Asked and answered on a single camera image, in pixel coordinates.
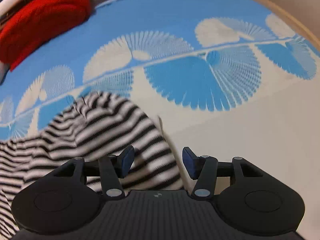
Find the folded red blanket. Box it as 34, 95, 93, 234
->
1, 0, 92, 70

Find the black white striped garment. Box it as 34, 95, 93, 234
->
1, 92, 183, 239

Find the blue white patterned bedsheet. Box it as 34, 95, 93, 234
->
0, 0, 320, 205

